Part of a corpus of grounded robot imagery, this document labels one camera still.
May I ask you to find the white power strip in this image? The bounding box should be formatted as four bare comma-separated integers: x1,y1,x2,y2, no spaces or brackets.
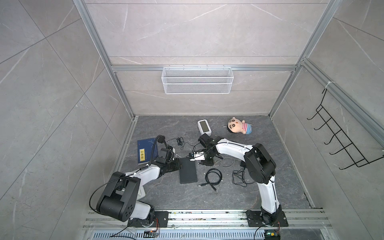
137,186,146,200

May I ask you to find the thin black power adapter cable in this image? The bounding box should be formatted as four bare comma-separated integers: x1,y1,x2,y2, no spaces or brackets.
231,161,257,188

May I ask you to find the black adapter with thin cord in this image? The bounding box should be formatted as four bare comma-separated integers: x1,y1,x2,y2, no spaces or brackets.
166,137,200,159

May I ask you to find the aluminium mounting rail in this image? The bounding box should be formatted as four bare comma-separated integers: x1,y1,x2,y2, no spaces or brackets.
81,209,334,231

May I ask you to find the white wire mesh basket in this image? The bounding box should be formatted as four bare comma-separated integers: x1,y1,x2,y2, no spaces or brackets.
162,67,234,95

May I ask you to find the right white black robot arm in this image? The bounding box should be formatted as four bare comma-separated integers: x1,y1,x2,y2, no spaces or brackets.
194,134,282,225

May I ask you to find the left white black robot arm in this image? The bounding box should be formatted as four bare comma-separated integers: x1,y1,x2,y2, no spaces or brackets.
89,135,180,226

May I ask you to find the cartoon boy plush doll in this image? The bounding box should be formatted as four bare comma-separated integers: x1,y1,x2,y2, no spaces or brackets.
227,117,253,135

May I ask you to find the grey ethernet cable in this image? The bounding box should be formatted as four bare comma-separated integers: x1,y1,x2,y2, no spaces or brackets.
220,156,237,169

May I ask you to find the black wire hook rack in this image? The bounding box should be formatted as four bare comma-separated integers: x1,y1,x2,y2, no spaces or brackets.
307,89,384,170

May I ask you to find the black perforated box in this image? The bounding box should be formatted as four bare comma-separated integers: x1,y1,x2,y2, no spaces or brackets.
179,158,198,185

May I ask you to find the blue booklet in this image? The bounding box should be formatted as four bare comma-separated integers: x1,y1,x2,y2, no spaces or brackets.
137,138,159,165

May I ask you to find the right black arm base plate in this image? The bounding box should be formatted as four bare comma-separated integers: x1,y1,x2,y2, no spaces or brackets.
245,210,289,227

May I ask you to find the white digital clock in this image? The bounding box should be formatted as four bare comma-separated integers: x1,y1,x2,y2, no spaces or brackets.
198,120,212,136

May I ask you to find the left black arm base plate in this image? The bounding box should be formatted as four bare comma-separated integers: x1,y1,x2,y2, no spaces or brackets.
128,211,169,228

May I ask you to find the coiled thick black cable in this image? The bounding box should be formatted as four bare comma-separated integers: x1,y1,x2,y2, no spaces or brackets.
198,167,223,192

